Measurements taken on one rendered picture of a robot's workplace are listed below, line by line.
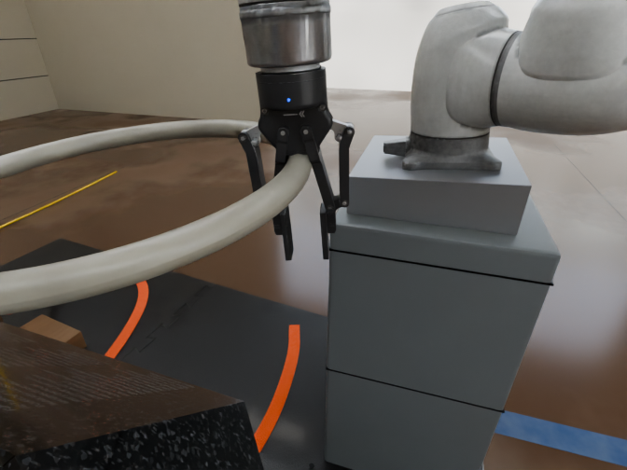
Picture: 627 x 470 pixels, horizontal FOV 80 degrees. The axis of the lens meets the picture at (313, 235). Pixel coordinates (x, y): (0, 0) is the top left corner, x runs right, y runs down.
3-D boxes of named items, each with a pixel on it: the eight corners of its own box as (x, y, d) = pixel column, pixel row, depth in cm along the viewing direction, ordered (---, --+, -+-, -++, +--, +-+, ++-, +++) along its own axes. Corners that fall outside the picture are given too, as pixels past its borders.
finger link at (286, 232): (285, 214, 47) (279, 214, 47) (291, 260, 50) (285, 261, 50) (288, 203, 49) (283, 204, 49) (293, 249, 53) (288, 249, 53)
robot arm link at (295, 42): (248, 9, 41) (257, 68, 44) (227, 6, 33) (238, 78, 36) (331, 2, 40) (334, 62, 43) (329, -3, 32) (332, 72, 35)
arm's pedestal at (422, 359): (341, 350, 149) (352, 154, 110) (475, 380, 136) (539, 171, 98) (301, 475, 107) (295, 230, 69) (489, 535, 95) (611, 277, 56)
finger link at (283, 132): (290, 129, 41) (278, 127, 41) (278, 218, 46) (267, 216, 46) (294, 120, 44) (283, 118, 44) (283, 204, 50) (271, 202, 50)
